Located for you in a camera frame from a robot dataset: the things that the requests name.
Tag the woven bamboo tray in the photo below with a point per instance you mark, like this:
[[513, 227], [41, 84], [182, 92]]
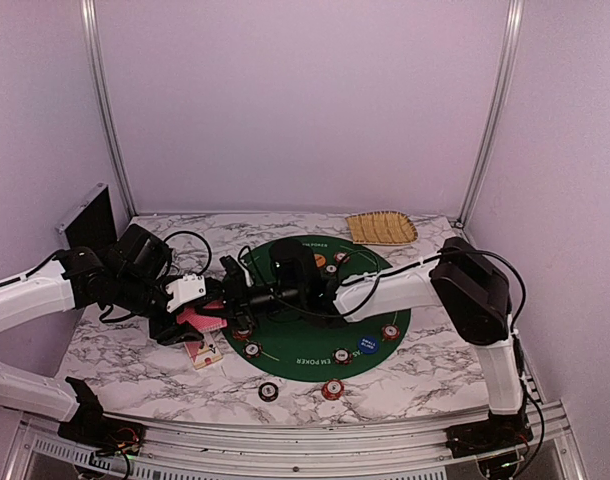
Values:
[[384, 228]]

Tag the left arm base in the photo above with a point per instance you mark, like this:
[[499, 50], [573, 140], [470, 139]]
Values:
[[108, 435]]

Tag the brown poker chip stack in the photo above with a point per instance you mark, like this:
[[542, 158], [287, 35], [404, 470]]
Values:
[[268, 392]]

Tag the red playing card deck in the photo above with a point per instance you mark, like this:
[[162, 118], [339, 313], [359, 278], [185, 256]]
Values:
[[200, 322]]

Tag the front aluminium rail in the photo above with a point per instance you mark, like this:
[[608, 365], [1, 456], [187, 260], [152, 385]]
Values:
[[402, 449]]

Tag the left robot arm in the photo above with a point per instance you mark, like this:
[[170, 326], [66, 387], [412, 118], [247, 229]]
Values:
[[71, 280]]

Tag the orange big blind button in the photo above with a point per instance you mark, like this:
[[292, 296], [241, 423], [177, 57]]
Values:
[[320, 260]]

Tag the round green poker mat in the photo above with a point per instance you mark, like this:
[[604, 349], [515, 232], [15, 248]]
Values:
[[302, 350]]

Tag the brown chip stack top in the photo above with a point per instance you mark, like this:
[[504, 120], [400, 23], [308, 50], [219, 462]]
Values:
[[331, 270]]

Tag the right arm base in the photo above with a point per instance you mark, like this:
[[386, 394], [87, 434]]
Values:
[[494, 433]]

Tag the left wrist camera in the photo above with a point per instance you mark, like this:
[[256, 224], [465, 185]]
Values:
[[181, 291]]

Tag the gold card deck box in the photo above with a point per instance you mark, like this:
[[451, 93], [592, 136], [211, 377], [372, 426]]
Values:
[[203, 353]]

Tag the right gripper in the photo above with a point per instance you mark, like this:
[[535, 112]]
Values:
[[238, 303]]

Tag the left aluminium frame post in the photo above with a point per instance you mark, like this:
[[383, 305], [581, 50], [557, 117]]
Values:
[[94, 48]]

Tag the blue small blind button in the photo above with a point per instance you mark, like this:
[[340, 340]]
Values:
[[368, 345]]

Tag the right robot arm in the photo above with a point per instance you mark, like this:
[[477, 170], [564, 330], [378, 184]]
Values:
[[462, 279]]

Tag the aluminium frame post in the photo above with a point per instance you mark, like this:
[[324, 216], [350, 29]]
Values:
[[500, 91], [94, 48]]

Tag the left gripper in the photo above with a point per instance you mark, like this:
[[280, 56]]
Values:
[[170, 332]]

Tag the orange chip stack top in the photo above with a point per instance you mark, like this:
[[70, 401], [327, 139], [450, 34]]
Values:
[[341, 258]]

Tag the orange poker chip stack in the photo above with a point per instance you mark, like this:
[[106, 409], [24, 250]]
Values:
[[333, 389]]

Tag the right aluminium frame post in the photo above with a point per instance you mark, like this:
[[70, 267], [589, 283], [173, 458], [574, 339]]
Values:
[[500, 91]]

